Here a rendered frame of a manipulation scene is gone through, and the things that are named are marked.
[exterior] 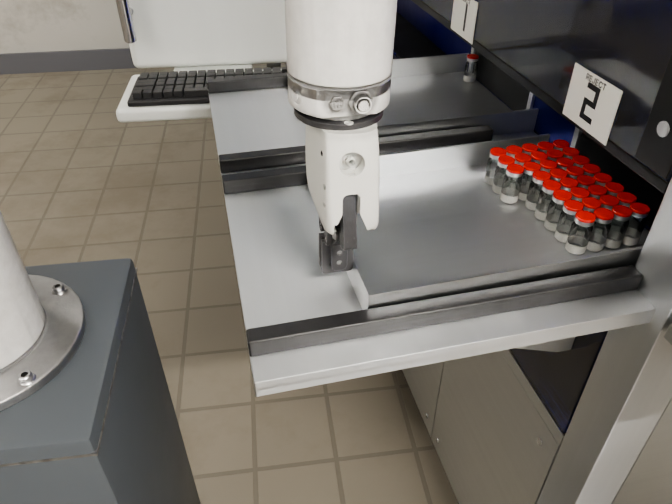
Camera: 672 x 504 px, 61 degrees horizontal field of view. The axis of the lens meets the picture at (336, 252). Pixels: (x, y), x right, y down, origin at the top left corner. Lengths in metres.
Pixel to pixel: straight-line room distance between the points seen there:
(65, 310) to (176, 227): 1.66
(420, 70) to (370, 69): 0.68
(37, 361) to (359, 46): 0.40
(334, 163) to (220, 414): 1.21
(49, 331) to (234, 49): 0.92
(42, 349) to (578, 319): 0.51
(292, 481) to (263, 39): 1.04
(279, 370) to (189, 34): 1.01
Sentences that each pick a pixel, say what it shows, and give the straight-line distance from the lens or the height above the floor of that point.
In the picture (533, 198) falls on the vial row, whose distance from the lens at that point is 0.73.
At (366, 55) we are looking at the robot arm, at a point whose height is 1.13.
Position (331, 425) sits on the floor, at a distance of 1.56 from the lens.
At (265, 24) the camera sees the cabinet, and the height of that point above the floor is 0.89.
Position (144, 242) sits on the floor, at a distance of 2.24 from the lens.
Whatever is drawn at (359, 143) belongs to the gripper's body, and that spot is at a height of 1.06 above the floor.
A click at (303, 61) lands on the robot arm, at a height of 1.12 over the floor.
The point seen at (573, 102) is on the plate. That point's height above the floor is 1.01.
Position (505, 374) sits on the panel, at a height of 0.55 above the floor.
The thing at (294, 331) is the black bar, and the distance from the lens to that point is 0.52.
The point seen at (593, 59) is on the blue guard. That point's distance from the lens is 0.70.
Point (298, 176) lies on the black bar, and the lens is 0.75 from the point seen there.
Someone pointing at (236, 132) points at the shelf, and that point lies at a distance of 0.91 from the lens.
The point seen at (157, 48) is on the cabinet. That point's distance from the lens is 1.42.
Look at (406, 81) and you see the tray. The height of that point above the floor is 0.88.
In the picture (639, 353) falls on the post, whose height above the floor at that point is 0.82.
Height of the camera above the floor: 1.27
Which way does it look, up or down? 38 degrees down
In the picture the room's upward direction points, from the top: straight up
